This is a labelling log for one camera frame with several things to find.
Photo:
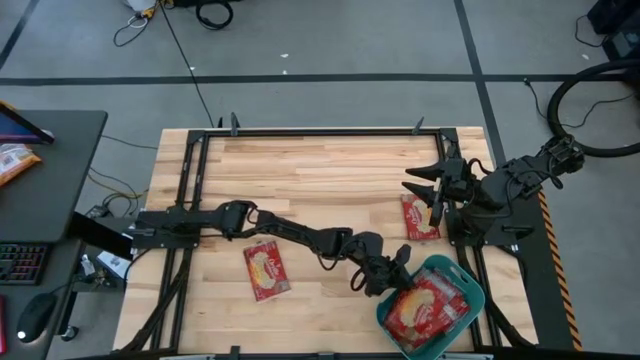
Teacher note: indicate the black caster wheel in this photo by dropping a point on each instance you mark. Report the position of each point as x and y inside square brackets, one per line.
[70, 333]

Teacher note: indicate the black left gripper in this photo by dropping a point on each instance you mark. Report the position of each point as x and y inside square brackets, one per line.
[382, 275]

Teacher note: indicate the black computer mouse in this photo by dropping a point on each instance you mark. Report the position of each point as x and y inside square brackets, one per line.
[35, 317]

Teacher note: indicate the red flat object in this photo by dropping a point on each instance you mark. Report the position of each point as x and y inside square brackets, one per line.
[2, 325]

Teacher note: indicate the dark framed display screen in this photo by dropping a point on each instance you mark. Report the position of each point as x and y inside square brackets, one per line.
[20, 127]

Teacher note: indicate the backlit black keyboard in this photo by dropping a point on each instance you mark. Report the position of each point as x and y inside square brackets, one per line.
[22, 262]

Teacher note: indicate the black base slab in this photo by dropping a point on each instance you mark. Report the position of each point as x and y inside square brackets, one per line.
[102, 235]

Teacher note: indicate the orange snack bag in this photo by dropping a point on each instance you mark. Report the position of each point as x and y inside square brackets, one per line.
[15, 162]

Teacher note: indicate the black platform with hazard stripes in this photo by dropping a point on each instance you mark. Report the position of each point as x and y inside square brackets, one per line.
[530, 280]

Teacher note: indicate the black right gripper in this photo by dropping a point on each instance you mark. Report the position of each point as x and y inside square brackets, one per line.
[462, 181]

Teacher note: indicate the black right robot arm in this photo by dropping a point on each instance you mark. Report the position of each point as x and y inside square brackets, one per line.
[510, 182]

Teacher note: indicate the teal plastic basket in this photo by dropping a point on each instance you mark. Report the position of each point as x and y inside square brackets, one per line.
[474, 300]

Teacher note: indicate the black equipment case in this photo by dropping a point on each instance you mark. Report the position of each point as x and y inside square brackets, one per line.
[620, 25]

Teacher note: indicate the black desk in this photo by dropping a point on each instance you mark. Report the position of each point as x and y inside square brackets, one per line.
[50, 190]

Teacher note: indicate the white power adapter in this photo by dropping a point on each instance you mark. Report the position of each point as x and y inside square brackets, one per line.
[114, 264]

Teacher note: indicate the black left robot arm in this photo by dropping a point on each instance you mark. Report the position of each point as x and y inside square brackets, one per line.
[295, 232]

